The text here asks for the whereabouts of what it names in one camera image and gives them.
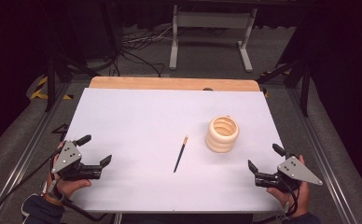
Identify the bundle of floor cables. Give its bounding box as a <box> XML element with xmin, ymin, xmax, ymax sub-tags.
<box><xmin>117</xmin><ymin>24</ymin><xmax>174</xmax><ymax>78</ymax></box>

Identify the person's left hand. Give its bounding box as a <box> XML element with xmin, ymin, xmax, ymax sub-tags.
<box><xmin>46</xmin><ymin>141</ymin><xmax>92</xmax><ymax>201</ymax></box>

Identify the cream ribbed pen holder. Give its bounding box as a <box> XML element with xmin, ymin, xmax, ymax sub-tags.
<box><xmin>205</xmin><ymin>115</ymin><xmax>241</xmax><ymax>154</ymax></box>

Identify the yellow and black floor tape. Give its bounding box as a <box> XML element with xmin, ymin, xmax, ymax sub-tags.
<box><xmin>29</xmin><ymin>76</ymin><xmax>75</xmax><ymax>102</ymax></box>

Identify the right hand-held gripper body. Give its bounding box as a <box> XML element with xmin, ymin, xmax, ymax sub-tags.
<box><xmin>254</xmin><ymin>155</ymin><xmax>324</xmax><ymax>194</ymax></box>

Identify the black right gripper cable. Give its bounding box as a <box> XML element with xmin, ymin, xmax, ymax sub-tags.
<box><xmin>280</xmin><ymin>178</ymin><xmax>300</xmax><ymax>218</ymax></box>

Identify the aluminium floor rail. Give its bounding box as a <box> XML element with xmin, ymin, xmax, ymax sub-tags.
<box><xmin>0</xmin><ymin>82</ymin><xmax>73</xmax><ymax>224</ymax></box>
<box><xmin>285</xmin><ymin>87</ymin><xmax>360</xmax><ymax>224</ymax></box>

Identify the white table cover sheet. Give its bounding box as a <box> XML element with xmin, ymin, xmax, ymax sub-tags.
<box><xmin>61</xmin><ymin>87</ymin><xmax>285</xmax><ymax>215</ymax></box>

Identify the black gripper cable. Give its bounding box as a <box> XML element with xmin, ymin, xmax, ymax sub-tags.
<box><xmin>280</xmin><ymin>178</ymin><xmax>300</xmax><ymax>218</ymax></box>
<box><xmin>0</xmin><ymin>146</ymin><xmax>110</xmax><ymax>224</ymax></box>

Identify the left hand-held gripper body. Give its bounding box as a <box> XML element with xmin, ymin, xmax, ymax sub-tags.
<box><xmin>50</xmin><ymin>139</ymin><xmax>104</xmax><ymax>182</ymax></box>

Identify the black and orange pencil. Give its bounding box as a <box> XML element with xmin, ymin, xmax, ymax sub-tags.
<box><xmin>173</xmin><ymin>135</ymin><xmax>189</xmax><ymax>175</ymax></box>

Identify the black tripod stand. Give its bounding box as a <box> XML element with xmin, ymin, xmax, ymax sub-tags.
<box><xmin>257</xmin><ymin>59</ymin><xmax>312</xmax><ymax>118</ymax></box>
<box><xmin>43</xmin><ymin>36</ymin><xmax>101</xmax><ymax>114</ymax></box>

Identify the white metal stand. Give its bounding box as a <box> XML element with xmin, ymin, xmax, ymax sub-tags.
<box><xmin>168</xmin><ymin>4</ymin><xmax>258</xmax><ymax>74</ymax></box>

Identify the wooden table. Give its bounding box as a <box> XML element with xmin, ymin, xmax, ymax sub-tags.
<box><xmin>89</xmin><ymin>76</ymin><xmax>261</xmax><ymax>92</ymax></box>

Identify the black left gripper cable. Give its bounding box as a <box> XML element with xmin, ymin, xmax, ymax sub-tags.
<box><xmin>0</xmin><ymin>146</ymin><xmax>110</xmax><ymax>224</ymax></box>

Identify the person's right hand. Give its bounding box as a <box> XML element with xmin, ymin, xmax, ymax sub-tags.
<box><xmin>266</xmin><ymin>154</ymin><xmax>311</xmax><ymax>218</ymax></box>

